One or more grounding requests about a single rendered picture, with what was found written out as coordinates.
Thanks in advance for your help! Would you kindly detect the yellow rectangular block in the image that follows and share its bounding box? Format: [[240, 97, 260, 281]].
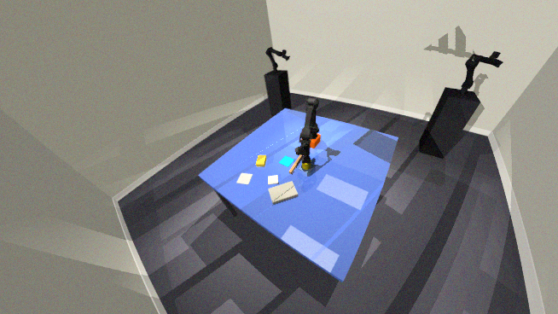
[[256, 155, 267, 167]]

